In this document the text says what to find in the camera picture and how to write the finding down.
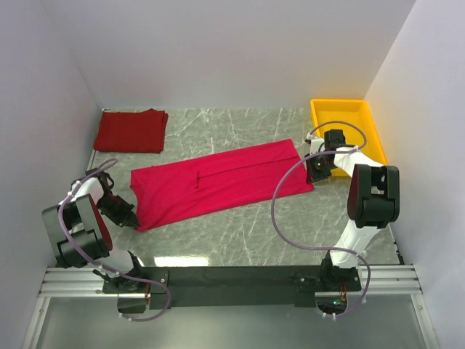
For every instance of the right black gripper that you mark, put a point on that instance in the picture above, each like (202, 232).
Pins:
(312, 175)

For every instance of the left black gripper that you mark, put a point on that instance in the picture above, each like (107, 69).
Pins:
(126, 217)

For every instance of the pink t shirt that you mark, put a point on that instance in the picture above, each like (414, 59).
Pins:
(181, 190)

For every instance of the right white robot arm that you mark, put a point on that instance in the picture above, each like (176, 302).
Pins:
(373, 202)

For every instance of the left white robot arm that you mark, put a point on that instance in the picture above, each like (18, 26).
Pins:
(82, 217)

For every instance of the yellow plastic tray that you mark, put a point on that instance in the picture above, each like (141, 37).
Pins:
(357, 113)

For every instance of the folded dark red t shirt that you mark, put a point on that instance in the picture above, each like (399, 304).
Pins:
(132, 132)

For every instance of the black base beam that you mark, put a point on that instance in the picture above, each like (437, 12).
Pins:
(244, 285)

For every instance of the aluminium frame rail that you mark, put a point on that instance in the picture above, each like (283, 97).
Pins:
(135, 295)

